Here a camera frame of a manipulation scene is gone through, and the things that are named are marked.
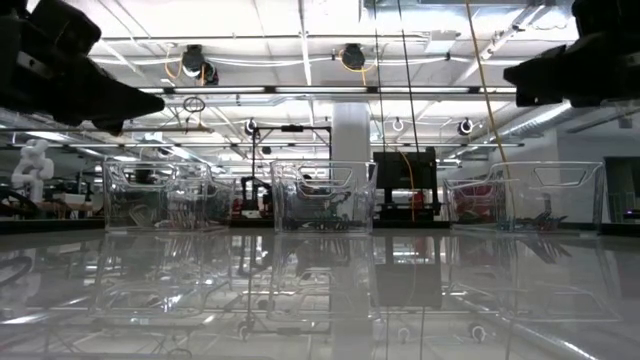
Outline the black metal stand frame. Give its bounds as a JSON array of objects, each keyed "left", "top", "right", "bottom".
[{"left": 251, "top": 124, "right": 334, "bottom": 199}]

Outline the iridescent blue fork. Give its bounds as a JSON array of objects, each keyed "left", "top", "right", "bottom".
[{"left": 528, "top": 210, "right": 569, "bottom": 229}]

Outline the clear plastic bin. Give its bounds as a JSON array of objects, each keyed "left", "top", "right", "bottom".
[
  {"left": 101, "top": 158, "right": 237, "bottom": 234},
  {"left": 269, "top": 159, "right": 380, "bottom": 235},
  {"left": 443, "top": 160, "right": 607, "bottom": 234}
]

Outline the white building column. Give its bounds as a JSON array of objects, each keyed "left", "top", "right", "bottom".
[{"left": 332, "top": 102, "right": 372, "bottom": 166}]

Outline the silver ventilation duct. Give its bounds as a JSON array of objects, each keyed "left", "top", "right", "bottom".
[{"left": 492, "top": 99, "right": 574, "bottom": 146}]

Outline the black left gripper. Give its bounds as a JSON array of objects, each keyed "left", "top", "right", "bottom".
[{"left": 0, "top": 0, "right": 166, "bottom": 136}]

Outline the thin yellow cable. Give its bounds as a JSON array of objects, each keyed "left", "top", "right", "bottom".
[{"left": 398, "top": 149, "right": 417, "bottom": 222}]

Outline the black hanging cable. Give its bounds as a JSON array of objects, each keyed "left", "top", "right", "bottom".
[{"left": 372, "top": 0, "right": 389, "bottom": 201}]

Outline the black ceiling cable reel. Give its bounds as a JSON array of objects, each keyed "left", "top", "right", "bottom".
[
  {"left": 338, "top": 42, "right": 376, "bottom": 74},
  {"left": 179, "top": 43, "right": 221, "bottom": 87}
]

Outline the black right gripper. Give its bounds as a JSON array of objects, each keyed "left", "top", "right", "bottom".
[{"left": 503, "top": 0, "right": 640, "bottom": 109}]

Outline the black computer case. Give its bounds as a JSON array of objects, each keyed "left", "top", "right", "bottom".
[{"left": 372, "top": 147, "right": 440, "bottom": 221}]

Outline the red black case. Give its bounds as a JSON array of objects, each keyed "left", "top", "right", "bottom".
[{"left": 449, "top": 183, "right": 497, "bottom": 224}]

